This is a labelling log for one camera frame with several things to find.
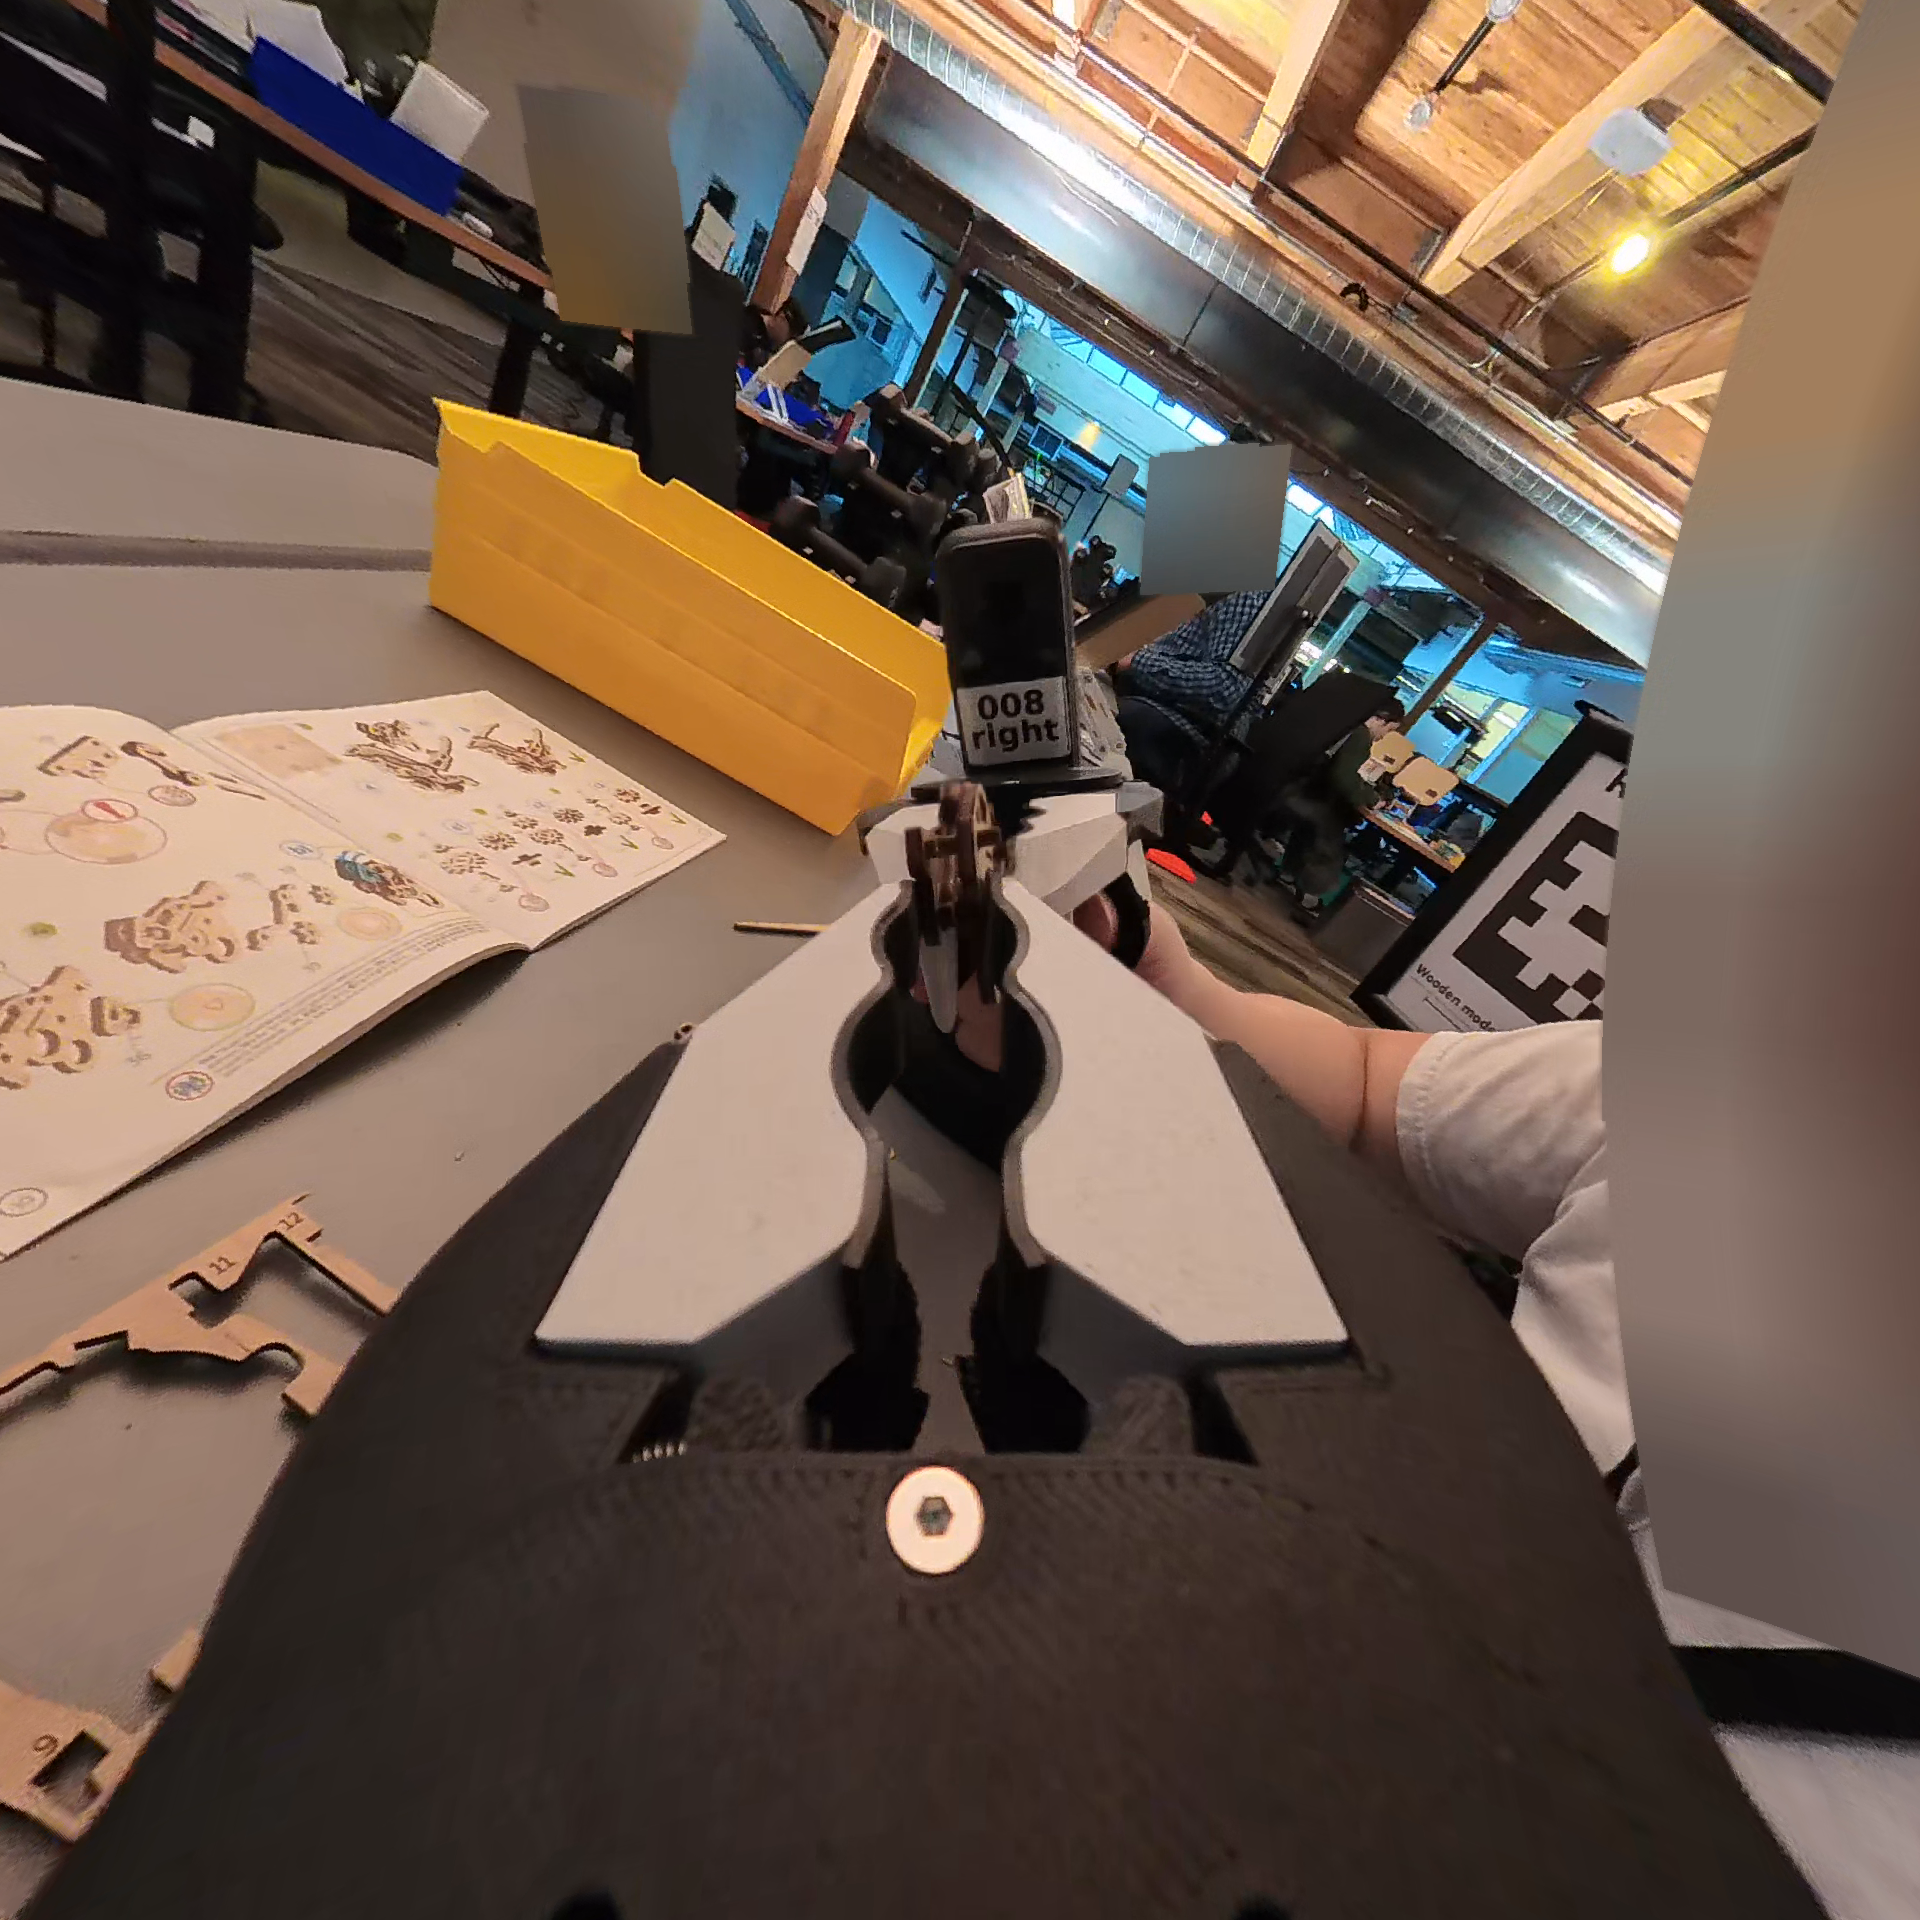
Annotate framed marker sign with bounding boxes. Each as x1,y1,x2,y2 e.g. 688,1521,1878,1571
1348,705,1635,1036

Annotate laser-cut plywood parts sheet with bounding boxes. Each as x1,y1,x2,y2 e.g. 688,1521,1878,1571
0,1187,398,1846

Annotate black office chair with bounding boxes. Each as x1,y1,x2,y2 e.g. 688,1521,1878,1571
1196,663,1400,886

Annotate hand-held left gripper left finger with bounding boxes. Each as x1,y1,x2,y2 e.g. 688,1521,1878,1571
527,881,914,1370

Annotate black shoulder strap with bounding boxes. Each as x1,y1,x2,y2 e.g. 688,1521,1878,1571
1604,1447,1920,1751

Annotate small wooden gear assembly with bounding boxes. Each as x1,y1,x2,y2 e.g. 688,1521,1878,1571
905,783,1020,1036

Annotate rack of black dumbbells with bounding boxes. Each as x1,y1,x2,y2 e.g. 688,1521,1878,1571
770,381,1055,601

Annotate yellow plastic bin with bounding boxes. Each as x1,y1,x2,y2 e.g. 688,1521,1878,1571
430,396,954,835

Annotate model instruction booklet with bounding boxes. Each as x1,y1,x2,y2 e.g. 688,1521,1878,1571
0,687,728,1264

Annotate person's right hand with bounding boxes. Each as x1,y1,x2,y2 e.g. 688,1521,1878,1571
1085,903,1224,1036

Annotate computer monitor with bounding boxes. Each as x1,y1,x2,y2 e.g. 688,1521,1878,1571
1229,517,1360,695

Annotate metal ventilation duct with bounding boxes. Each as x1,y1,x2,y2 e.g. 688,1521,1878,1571
857,56,1687,633

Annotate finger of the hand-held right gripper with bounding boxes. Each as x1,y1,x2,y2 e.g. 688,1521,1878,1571
1000,812,1139,933
857,801,943,893

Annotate person's right forearm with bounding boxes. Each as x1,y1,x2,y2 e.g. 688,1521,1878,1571
1196,960,1422,1152

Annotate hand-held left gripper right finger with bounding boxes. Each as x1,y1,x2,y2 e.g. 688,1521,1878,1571
999,886,1353,1378

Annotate wooden desk black legs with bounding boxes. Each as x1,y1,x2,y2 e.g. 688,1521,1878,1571
92,0,557,426

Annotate blue plastic crate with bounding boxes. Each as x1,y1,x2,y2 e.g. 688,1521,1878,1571
240,35,465,218

